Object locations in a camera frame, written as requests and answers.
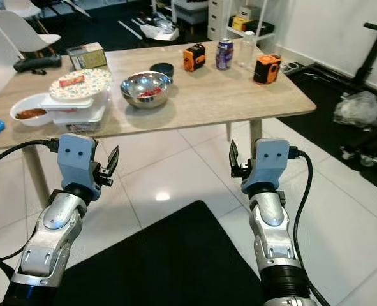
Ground crumpled clear plastic bag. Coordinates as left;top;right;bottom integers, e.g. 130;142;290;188
334;91;377;128

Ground red wrapped candies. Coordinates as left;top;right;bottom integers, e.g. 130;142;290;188
137;87;163;98

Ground black case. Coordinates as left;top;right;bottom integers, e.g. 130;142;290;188
249;21;276;36

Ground black metal stand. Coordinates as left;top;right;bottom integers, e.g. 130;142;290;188
340;22;377;168

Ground stainless steel bowl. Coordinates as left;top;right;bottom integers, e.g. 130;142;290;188
120;71;173;109

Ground white lidded food container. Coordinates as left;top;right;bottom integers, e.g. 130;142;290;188
43;94;107;133

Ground light wooden table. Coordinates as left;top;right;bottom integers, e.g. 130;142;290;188
0;41;317;208

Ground small black bowl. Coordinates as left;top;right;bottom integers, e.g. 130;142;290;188
149;62;175;78

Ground small yellow box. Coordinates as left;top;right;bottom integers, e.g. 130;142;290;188
232;16;253;31

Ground orange black device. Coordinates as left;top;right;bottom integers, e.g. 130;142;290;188
253;54;283;85
182;43;207;72

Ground black remote controller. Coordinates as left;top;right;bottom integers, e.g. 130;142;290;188
13;54;63;73

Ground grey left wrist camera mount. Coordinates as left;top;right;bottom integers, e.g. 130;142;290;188
57;133;101;192

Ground red wrapped snack bar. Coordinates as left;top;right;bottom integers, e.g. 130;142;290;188
59;75;85;87

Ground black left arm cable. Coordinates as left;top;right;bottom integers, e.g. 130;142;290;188
0;138;63;263

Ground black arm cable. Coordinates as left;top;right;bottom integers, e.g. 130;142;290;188
0;138;63;263
288;147;334;306

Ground yellow cardboard box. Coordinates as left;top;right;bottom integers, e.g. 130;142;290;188
66;42;107;71

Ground clear plastic bottle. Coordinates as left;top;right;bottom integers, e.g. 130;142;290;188
237;31;258;68

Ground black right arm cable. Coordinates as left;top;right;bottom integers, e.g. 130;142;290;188
288;147;334;306

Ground black floor mat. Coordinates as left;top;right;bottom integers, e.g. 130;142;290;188
16;201;269;306

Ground purple drink can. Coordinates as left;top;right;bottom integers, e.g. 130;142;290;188
216;38;234;71

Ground white bowl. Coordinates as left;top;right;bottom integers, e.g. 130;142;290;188
10;93;54;126

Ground white drawer cabinet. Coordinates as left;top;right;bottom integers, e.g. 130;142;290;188
207;0;233;40

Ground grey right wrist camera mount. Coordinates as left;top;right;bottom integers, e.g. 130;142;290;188
241;138;291;195

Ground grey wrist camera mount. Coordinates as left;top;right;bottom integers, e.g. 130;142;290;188
241;138;291;195
57;133;101;192

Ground brown sausage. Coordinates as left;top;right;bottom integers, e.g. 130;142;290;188
16;108;47;120

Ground white open shelf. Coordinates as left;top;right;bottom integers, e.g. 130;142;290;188
228;3;276;43

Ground floral print plate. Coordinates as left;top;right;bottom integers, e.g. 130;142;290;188
48;68;112;101

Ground black bag with white contents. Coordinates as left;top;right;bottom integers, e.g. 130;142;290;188
140;11;180;43

